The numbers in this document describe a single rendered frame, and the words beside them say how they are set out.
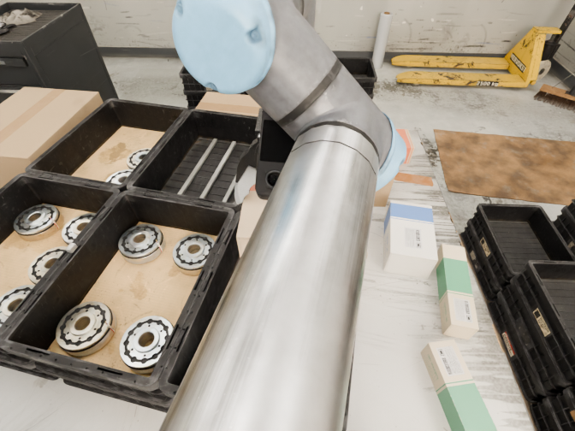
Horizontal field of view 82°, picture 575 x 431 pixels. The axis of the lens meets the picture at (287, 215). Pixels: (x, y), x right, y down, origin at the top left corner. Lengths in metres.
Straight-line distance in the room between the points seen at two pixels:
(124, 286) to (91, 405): 0.25
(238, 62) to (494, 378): 0.85
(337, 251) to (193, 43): 0.18
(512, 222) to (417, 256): 1.09
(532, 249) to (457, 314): 1.04
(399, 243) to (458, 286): 0.17
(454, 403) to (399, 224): 0.44
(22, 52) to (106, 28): 2.24
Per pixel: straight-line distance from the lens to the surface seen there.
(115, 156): 1.22
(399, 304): 0.94
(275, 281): 0.16
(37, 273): 0.93
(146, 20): 4.12
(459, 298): 0.93
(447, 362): 0.84
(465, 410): 0.83
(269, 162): 0.39
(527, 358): 1.56
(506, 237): 1.87
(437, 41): 4.09
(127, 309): 0.82
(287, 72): 0.27
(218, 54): 0.26
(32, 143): 1.29
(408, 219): 1.00
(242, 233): 0.48
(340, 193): 0.20
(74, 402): 0.93
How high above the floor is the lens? 1.49
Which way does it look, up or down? 48 degrees down
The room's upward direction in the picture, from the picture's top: straight up
